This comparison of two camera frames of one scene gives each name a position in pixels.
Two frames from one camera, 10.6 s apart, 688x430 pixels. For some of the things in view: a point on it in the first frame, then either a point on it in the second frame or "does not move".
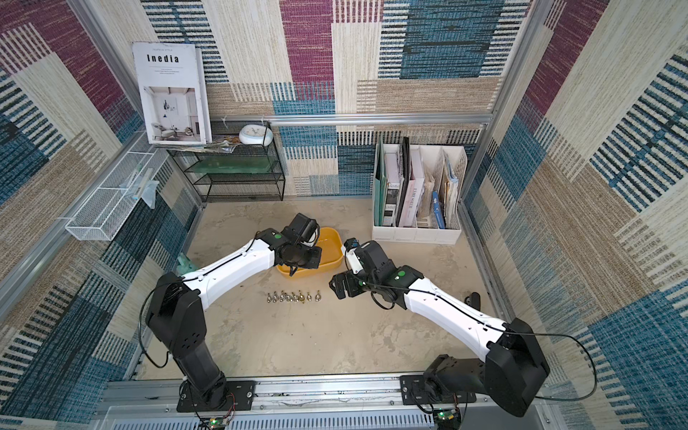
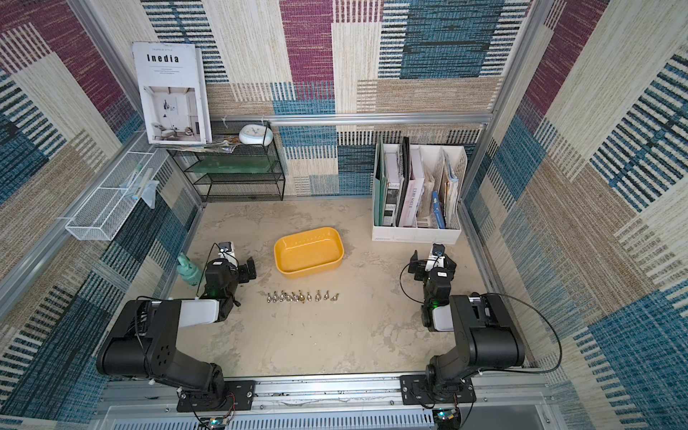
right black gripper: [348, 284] → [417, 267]
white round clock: [255, 134] does not move
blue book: [437, 210] does not move
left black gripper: [317, 252] → [243, 275]
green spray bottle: [184, 264] does not move
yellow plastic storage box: [330, 242] does not move
